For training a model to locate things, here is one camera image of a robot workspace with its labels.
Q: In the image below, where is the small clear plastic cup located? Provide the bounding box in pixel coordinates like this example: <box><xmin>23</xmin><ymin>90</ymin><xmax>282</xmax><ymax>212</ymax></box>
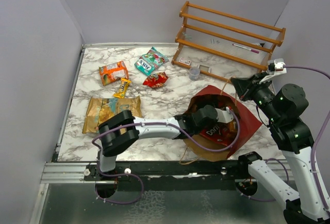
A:
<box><xmin>189</xmin><ymin>67</ymin><xmax>201</xmax><ymax>81</ymax></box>

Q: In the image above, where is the red snack packet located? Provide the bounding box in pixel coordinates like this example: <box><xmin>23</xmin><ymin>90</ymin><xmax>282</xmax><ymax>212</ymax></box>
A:
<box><xmin>200</xmin><ymin>123</ymin><xmax>237</xmax><ymax>146</ymax></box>

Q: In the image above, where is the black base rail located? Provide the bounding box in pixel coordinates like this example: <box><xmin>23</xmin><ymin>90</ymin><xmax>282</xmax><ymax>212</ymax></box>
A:
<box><xmin>84</xmin><ymin>154</ymin><xmax>260</xmax><ymax>192</ymax></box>

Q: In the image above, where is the teal Fox's candy packet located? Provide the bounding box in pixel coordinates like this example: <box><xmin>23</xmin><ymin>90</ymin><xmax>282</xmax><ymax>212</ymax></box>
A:
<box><xmin>134</xmin><ymin>47</ymin><xmax>169</xmax><ymax>76</ymax></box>

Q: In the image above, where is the pink white marker pen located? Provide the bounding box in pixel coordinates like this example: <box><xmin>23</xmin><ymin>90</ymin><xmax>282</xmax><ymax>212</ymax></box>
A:
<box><xmin>232</xmin><ymin>43</ymin><xmax>260</xmax><ymax>54</ymax></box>

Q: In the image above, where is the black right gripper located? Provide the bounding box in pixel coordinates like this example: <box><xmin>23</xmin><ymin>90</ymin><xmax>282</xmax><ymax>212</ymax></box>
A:
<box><xmin>231</xmin><ymin>71</ymin><xmax>281</xmax><ymax>122</ymax></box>

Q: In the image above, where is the red white staples box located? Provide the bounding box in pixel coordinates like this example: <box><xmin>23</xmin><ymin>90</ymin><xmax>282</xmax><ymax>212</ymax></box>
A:
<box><xmin>179</xmin><ymin>57</ymin><xmax>191</xmax><ymax>66</ymax></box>

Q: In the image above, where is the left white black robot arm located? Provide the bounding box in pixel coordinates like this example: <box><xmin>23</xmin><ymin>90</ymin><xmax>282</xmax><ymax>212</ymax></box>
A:
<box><xmin>96</xmin><ymin>105</ymin><xmax>219</xmax><ymax>180</ymax></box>

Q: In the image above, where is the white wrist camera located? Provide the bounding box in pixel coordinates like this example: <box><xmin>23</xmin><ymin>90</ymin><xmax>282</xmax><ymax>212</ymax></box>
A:
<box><xmin>259</xmin><ymin>58</ymin><xmax>287</xmax><ymax>84</ymax></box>
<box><xmin>215</xmin><ymin>107</ymin><xmax>234</xmax><ymax>124</ymax></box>

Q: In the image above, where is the small red chips packet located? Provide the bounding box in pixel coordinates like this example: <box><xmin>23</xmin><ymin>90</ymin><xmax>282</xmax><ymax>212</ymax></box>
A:
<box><xmin>143</xmin><ymin>72</ymin><xmax>168</xmax><ymax>89</ymax></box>

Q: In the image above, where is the open small white box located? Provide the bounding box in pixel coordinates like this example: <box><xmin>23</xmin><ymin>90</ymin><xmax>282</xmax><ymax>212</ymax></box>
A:
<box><xmin>199</xmin><ymin>64</ymin><xmax>211</xmax><ymax>73</ymax></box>

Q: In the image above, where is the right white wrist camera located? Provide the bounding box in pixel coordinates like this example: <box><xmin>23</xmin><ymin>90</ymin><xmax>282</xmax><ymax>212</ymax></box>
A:
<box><xmin>259</xmin><ymin>58</ymin><xmax>287</xmax><ymax>84</ymax></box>

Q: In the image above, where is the orange wooden rack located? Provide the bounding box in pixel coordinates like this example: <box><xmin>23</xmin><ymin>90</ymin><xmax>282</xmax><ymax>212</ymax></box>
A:
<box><xmin>172</xmin><ymin>1</ymin><xmax>286</xmax><ymax>81</ymax></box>

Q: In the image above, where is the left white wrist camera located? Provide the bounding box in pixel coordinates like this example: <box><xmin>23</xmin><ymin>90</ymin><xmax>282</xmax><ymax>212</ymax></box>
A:
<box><xmin>215</xmin><ymin>107</ymin><xmax>234</xmax><ymax>124</ymax></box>

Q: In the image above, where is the red paper bag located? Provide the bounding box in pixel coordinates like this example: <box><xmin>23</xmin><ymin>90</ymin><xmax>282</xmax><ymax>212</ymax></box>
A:
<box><xmin>184</xmin><ymin>85</ymin><xmax>261</xmax><ymax>162</ymax></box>

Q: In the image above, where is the orange snack packet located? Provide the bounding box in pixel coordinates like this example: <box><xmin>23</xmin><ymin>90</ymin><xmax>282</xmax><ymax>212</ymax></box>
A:
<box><xmin>98</xmin><ymin>61</ymin><xmax>129</xmax><ymax>86</ymax></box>

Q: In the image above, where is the yellow M&Ms packet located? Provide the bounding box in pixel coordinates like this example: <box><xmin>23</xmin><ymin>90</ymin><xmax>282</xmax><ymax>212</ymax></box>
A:
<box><xmin>113</xmin><ymin>78</ymin><xmax>131</xmax><ymax>98</ymax></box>

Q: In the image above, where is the gold chips bag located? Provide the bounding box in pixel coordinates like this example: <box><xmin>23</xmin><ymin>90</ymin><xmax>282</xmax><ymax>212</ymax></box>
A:
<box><xmin>82</xmin><ymin>96</ymin><xmax>142</xmax><ymax>134</ymax></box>

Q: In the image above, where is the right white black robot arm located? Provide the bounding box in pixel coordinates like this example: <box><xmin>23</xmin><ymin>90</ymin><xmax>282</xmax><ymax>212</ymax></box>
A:
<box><xmin>231</xmin><ymin>72</ymin><xmax>329</xmax><ymax>223</ymax></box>

